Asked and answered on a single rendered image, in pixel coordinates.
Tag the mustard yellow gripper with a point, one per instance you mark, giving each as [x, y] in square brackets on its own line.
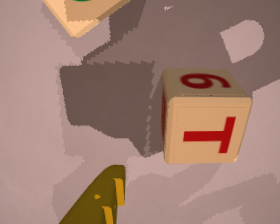
[98, 203]

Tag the wooden letter block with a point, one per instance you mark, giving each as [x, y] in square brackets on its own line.
[79, 16]
[204, 115]

